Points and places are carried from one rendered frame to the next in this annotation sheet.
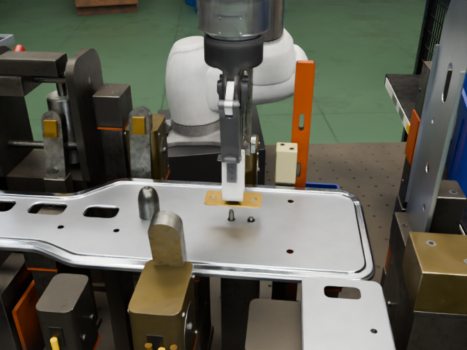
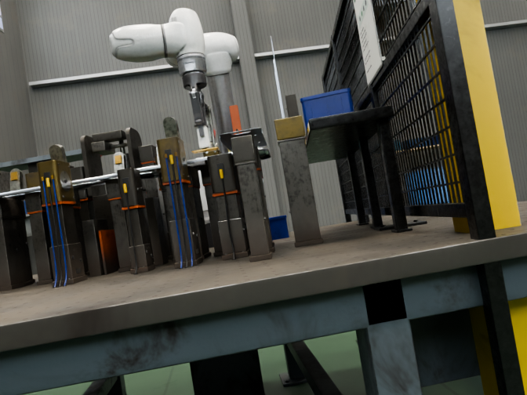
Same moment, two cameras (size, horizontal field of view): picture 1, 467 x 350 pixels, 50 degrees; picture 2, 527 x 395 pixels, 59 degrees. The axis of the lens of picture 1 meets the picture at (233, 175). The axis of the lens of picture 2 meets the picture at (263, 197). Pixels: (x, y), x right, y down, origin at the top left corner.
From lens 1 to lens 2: 1.06 m
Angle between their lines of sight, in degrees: 32
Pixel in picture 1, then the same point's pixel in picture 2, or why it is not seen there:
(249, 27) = (197, 66)
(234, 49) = (193, 75)
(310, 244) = not seen: hidden behind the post
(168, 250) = (172, 132)
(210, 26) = (183, 68)
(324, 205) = not seen: hidden behind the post
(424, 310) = (281, 139)
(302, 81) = (234, 114)
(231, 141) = (197, 110)
